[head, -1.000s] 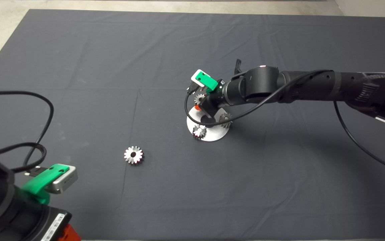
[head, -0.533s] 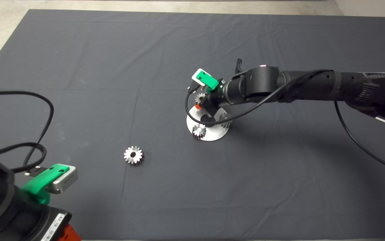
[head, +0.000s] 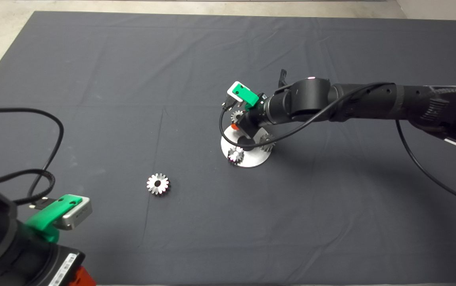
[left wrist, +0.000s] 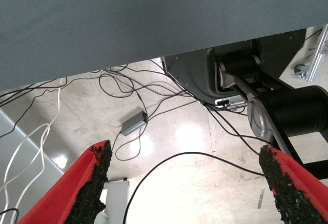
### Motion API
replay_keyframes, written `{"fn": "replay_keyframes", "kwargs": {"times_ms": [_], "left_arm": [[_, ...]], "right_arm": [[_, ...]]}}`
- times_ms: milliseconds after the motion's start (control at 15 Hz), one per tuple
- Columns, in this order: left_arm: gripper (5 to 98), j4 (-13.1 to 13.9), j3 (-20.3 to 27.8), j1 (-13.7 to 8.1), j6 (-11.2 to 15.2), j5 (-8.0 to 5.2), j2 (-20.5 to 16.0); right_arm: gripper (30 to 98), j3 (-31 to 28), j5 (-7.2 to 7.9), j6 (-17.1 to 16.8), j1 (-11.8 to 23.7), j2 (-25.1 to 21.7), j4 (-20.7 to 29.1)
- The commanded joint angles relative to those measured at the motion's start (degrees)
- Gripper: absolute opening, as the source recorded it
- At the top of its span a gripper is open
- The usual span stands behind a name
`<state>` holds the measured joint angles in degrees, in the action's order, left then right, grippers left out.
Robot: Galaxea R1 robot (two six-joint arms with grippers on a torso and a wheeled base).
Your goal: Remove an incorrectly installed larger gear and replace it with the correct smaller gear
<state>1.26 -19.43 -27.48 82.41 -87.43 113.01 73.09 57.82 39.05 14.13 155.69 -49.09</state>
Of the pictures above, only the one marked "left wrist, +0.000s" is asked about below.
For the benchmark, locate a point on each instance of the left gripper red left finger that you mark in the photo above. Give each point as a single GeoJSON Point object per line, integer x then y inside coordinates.
{"type": "Point", "coordinates": [66, 185]}

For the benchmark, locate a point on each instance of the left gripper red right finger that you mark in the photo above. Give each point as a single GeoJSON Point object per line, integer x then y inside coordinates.
{"type": "Point", "coordinates": [297, 183]}

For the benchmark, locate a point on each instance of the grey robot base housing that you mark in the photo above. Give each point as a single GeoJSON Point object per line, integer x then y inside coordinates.
{"type": "Point", "coordinates": [189, 72]}

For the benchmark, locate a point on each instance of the light grey panel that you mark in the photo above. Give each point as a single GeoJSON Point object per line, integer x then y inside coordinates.
{"type": "Point", "coordinates": [28, 157]}

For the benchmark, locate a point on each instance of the white box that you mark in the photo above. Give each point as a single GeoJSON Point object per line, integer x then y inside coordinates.
{"type": "Point", "coordinates": [115, 195]}

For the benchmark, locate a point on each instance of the small grey adapter box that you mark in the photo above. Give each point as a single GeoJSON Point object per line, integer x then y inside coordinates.
{"type": "Point", "coordinates": [133, 125]}

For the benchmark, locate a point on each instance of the aluminium profile bar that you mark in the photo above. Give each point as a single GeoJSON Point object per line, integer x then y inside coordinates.
{"type": "Point", "coordinates": [319, 55]}

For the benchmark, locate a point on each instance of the dark grey table cloth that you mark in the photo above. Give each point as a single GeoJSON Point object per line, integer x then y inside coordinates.
{"type": "Point", "coordinates": [128, 24]}

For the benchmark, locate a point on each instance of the silver metal bracket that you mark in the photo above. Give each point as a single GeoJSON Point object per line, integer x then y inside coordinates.
{"type": "Point", "coordinates": [299, 71]}

